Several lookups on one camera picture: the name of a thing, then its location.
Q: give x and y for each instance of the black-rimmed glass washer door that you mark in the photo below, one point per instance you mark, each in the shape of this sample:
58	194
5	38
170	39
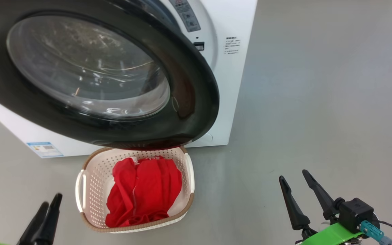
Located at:
189	102

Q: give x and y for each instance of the round white filter cover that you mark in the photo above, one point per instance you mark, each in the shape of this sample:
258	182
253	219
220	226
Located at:
207	138

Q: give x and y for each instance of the small printed text sticker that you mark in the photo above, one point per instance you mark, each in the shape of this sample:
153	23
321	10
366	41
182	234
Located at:
232	45

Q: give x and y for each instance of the red and white garment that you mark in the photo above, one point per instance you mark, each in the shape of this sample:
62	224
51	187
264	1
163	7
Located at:
148	190

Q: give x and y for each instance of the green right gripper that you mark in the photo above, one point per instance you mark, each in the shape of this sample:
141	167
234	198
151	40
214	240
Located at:
335	235

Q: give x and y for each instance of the grey warning label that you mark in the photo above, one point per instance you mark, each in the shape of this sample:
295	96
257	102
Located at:
187	15

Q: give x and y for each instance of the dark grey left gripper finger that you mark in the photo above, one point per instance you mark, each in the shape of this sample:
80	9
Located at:
51	221
32	228

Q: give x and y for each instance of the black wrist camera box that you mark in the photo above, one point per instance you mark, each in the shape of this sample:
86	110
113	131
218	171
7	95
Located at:
356	212

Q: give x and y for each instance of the white washing machine body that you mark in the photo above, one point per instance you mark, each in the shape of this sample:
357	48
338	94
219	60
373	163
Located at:
230	95

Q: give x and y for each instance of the cream perforated laundry basket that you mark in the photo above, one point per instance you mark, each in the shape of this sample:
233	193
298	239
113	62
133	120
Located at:
95	190

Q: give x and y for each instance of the blue energy label sticker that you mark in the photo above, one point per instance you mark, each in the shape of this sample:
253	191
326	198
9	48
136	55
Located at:
45	149

